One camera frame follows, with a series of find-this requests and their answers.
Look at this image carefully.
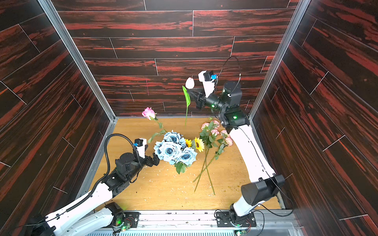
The front aluminium rail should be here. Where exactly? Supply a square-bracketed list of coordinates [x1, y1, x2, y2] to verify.
[85, 210, 305, 236]

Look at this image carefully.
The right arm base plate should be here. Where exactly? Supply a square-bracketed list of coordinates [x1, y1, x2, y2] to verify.
[214, 209, 257, 228]

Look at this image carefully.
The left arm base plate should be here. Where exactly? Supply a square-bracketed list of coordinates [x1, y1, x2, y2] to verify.
[104, 211, 140, 230]

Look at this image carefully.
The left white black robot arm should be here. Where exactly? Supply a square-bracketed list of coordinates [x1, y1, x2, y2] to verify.
[24, 152, 159, 236]

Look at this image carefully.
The pink peony flower stem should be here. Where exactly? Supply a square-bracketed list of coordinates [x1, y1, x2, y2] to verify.
[194, 121, 220, 194]

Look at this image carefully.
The left aluminium frame post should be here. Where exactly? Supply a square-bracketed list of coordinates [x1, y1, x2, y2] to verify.
[38, 0, 116, 123]

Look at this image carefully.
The blue rose bouquet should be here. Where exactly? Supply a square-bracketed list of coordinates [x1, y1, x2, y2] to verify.
[154, 130, 197, 174]

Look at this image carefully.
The small pink flower bud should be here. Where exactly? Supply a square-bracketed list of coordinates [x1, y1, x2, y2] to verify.
[182, 77, 195, 123]

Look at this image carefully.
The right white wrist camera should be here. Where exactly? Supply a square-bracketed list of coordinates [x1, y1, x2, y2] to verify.
[198, 70, 218, 98]

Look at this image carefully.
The single magenta rose stem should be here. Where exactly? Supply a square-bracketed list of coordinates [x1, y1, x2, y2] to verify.
[142, 107, 167, 143]

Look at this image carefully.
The yellow sunflower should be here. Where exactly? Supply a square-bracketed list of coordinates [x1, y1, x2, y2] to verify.
[194, 137, 205, 152]

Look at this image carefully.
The small yellow flower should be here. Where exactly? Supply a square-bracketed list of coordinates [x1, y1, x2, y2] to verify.
[185, 139, 192, 148]

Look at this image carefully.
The right aluminium frame post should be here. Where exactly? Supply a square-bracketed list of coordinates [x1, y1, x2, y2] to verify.
[249, 0, 311, 122]

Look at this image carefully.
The pale pink flower stem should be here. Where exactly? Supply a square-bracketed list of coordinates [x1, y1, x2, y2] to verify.
[200, 118, 220, 194]

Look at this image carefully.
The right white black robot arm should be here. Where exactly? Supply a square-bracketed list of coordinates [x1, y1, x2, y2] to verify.
[187, 81, 285, 221]

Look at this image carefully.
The aluminium frame post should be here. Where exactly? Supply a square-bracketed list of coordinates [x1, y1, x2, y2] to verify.
[249, 0, 311, 122]
[38, 0, 116, 123]

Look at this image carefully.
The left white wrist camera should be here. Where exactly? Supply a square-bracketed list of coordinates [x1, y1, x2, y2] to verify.
[134, 138, 148, 159]

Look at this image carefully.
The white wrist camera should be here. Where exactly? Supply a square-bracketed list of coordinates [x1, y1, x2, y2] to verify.
[134, 138, 148, 159]
[198, 70, 218, 98]

